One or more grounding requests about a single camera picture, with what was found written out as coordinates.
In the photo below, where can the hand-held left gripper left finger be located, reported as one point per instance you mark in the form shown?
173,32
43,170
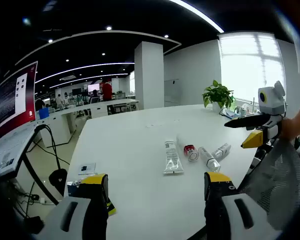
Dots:
72,215

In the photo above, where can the blue paper stack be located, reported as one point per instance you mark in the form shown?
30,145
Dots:
227,113

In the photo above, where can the black desk foot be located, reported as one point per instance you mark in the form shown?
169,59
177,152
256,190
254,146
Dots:
58,176

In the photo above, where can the white standing desk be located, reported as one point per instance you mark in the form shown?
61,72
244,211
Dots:
10,145

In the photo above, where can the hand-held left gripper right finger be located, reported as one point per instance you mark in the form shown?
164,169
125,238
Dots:
230,212

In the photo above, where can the long white counter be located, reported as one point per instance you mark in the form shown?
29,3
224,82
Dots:
95,107

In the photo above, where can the large window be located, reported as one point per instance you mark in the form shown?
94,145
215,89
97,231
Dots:
250,70

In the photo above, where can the white clear cap skincare bottle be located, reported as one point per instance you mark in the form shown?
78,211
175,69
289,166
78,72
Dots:
221,151
207,157

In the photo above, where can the white skincare tube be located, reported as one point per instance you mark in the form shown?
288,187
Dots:
172,160

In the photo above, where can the black green packet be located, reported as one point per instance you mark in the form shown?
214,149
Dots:
72,187

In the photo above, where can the wall screen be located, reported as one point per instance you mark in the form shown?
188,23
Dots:
93,87

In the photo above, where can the red collar skincare bottle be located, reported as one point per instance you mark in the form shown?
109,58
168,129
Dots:
189,149

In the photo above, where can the green potted plant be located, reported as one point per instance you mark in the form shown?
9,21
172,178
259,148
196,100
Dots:
217,93

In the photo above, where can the grey mesh office chair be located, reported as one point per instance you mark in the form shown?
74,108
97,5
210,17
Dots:
277,180

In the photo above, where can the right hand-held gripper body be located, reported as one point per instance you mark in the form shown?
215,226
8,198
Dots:
271,102

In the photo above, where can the small white figurine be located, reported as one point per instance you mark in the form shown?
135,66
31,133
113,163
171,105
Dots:
244,109

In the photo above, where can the white printed card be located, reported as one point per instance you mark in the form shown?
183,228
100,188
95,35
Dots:
87,168

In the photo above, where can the person's right hand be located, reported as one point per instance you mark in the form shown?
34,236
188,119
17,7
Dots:
291,128

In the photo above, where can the large red screen monitor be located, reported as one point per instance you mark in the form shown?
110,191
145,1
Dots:
15,97

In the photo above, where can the blue box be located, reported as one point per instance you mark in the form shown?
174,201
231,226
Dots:
44,113

